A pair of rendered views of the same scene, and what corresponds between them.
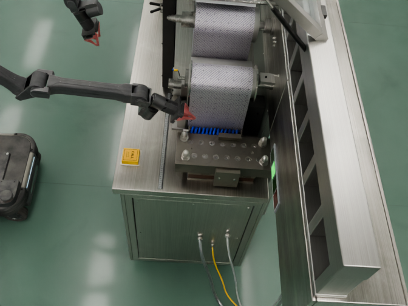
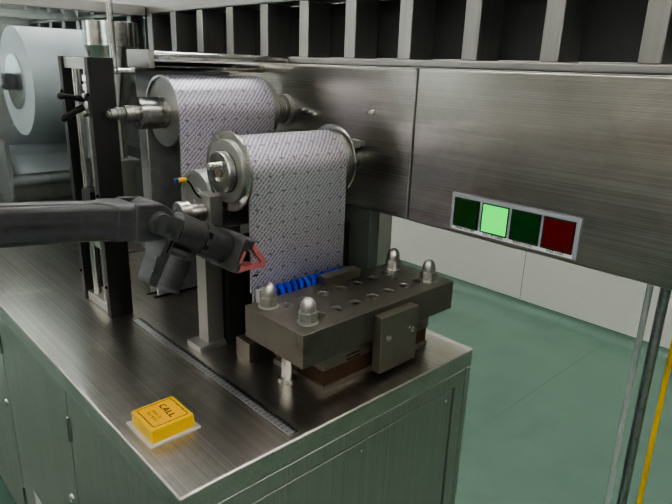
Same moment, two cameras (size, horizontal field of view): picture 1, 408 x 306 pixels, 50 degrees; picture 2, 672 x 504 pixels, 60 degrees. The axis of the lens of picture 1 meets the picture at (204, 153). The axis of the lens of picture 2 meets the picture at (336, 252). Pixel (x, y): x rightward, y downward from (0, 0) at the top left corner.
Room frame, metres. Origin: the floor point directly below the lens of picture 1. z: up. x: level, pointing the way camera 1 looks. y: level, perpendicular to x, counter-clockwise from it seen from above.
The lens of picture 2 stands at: (0.27, 0.59, 1.44)
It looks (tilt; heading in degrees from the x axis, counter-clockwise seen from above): 18 degrees down; 321
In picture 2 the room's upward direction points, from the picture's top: 2 degrees clockwise
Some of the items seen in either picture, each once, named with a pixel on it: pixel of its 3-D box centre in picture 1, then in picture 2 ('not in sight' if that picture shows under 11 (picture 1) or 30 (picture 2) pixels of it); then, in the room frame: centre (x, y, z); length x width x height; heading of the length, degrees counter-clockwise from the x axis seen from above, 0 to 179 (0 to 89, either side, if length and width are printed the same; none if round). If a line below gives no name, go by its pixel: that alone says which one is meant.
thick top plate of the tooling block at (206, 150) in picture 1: (223, 155); (355, 306); (1.05, -0.08, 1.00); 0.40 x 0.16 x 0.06; 95
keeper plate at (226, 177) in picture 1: (226, 178); (396, 337); (0.96, -0.11, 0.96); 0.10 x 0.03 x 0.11; 95
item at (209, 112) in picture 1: (217, 113); (300, 235); (1.16, -0.03, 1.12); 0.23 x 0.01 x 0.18; 95
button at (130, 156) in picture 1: (130, 156); (162, 418); (1.03, 0.31, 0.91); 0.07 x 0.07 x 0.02; 5
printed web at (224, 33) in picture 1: (218, 73); (243, 199); (1.36, -0.01, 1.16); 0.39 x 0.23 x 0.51; 5
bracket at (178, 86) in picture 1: (179, 104); (203, 273); (1.24, 0.14, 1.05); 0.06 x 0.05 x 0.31; 95
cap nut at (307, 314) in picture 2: (185, 153); (308, 309); (0.99, 0.07, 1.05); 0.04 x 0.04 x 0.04
